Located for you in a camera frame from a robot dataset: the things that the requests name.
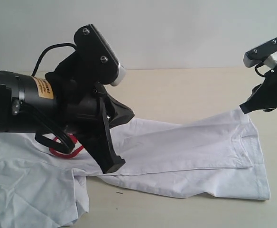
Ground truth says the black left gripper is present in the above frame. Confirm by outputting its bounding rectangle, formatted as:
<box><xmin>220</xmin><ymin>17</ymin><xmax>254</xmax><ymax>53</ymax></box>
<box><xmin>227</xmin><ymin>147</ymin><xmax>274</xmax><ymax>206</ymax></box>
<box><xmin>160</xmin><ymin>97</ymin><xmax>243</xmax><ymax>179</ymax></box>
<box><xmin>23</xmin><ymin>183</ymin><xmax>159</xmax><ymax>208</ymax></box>
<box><xmin>46</xmin><ymin>51</ymin><xmax>135</xmax><ymax>174</ymax></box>

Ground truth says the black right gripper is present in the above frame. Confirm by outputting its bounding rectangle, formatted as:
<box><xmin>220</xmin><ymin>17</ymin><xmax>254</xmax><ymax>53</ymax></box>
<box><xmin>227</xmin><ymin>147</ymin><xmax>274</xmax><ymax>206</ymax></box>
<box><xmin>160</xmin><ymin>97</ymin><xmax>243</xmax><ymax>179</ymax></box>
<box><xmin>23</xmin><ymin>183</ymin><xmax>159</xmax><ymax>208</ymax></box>
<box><xmin>240</xmin><ymin>68</ymin><xmax>277</xmax><ymax>114</ymax></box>

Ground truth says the white t-shirt red Chinese patch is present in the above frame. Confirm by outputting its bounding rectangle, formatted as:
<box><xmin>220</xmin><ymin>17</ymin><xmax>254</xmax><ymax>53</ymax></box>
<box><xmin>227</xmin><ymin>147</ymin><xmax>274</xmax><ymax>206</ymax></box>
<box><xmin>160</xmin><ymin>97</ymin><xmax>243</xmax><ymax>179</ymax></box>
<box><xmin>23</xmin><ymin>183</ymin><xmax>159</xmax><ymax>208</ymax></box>
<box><xmin>0</xmin><ymin>109</ymin><xmax>270</xmax><ymax>228</ymax></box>

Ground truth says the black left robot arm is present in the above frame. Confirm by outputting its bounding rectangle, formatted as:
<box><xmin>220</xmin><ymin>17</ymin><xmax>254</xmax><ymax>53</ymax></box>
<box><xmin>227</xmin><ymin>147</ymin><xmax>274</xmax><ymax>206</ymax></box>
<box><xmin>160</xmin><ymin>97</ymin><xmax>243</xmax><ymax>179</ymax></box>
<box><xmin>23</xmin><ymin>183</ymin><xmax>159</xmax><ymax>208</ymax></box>
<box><xmin>0</xmin><ymin>52</ymin><xmax>134</xmax><ymax>174</ymax></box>

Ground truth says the black right camera cable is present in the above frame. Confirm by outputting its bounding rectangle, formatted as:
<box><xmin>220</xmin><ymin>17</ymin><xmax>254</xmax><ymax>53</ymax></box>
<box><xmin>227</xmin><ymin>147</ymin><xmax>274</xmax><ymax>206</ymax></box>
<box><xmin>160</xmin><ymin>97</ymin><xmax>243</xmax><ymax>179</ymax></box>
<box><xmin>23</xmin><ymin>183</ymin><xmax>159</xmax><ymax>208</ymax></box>
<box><xmin>254</xmin><ymin>62</ymin><xmax>269</xmax><ymax>78</ymax></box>

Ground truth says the black camera cable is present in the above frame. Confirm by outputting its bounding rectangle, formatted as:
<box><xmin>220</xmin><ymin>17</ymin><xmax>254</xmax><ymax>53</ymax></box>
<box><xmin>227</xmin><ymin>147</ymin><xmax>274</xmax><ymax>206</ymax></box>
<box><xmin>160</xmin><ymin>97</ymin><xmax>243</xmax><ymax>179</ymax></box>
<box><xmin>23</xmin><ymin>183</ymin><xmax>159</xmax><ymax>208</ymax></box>
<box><xmin>31</xmin><ymin>42</ymin><xmax>76</xmax><ymax>76</ymax></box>
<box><xmin>254</xmin><ymin>62</ymin><xmax>269</xmax><ymax>78</ymax></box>

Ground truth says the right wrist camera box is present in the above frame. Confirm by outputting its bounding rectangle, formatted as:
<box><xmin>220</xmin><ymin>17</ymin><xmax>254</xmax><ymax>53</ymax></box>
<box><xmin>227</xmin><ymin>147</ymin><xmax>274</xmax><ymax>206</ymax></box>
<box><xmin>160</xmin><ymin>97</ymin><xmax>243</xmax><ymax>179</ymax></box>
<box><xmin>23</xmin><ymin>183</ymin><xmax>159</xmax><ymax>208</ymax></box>
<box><xmin>243</xmin><ymin>37</ymin><xmax>277</xmax><ymax>69</ymax></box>

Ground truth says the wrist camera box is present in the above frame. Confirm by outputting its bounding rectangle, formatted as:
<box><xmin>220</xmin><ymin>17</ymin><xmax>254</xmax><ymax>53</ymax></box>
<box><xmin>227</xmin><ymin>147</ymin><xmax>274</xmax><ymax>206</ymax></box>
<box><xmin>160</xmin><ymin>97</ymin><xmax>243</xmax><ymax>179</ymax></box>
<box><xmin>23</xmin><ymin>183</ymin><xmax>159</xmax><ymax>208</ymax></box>
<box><xmin>243</xmin><ymin>37</ymin><xmax>277</xmax><ymax>69</ymax></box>
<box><xmin>74</xmin><ymin>24</ymin><xmax>126</xmax><ymax>86</ymax></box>

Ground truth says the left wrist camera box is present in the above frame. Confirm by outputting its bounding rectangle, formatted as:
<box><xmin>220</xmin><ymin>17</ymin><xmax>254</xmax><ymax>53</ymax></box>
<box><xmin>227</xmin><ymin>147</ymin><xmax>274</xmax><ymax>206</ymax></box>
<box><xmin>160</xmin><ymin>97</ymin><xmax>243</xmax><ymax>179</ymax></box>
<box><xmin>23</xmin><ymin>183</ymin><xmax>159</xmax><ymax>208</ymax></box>
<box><xmin>74</xmin><ymin>24</ymin><xmax>126</xmax><ymax>86</ymax></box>

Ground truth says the black left camera cable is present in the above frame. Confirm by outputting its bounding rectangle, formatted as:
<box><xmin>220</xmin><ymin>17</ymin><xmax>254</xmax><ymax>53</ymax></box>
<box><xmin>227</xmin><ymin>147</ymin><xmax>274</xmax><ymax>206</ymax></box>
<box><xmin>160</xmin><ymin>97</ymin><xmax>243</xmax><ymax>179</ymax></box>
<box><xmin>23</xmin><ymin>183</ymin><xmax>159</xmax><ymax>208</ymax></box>
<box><xmin>31</xmin><ymin>42</ymin><xmax>76</xmax><ymax>76</ymax></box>

